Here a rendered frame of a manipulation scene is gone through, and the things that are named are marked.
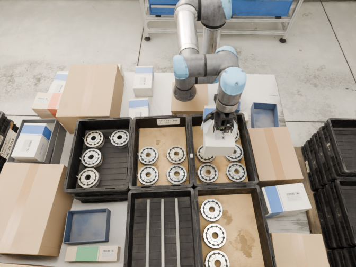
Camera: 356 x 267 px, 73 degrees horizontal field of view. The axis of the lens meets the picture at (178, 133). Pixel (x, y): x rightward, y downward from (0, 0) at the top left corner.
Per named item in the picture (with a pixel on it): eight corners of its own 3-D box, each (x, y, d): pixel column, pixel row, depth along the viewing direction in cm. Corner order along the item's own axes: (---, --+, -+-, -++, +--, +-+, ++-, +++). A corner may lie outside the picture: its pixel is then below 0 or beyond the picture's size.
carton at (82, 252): (69, 261, 115) (64, 261, 110) (72, 247, 118) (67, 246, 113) (119, 261, 115) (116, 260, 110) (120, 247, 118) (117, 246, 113)
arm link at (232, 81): (245, 63, 73) (250, 85, 69) (238, 86, 83) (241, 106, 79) (220, 63, 73) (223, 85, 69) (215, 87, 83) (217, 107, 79)
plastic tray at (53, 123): (26, 123, 143) (21, 118, 138) (60, 123, 143) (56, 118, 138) (11, 166, 129) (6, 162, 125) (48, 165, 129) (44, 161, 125)
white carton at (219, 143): (202, 116, 114) (204, 105, 106) (228, 117, 113) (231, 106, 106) (203, 155, 104) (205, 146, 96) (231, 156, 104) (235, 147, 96)
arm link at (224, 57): (204, 44, 80) (207, 69, 75) (238, 42, 80) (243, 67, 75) (203, 62, 87) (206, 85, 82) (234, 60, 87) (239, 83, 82)
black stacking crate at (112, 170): (85, 130, 139) (77, 119, 129) (135, 128, 139) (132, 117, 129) (72, 198, 119) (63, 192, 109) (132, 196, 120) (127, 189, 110)
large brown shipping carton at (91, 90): (81, 85, 170) (70, 64, 153) (124, 84, 170) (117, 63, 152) (69, 134, 150) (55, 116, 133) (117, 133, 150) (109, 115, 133)
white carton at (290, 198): (263, 216, 116) (269, 213, 108) (256, 192, 122) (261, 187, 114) (303, 212, 117) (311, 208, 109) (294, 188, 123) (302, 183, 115)
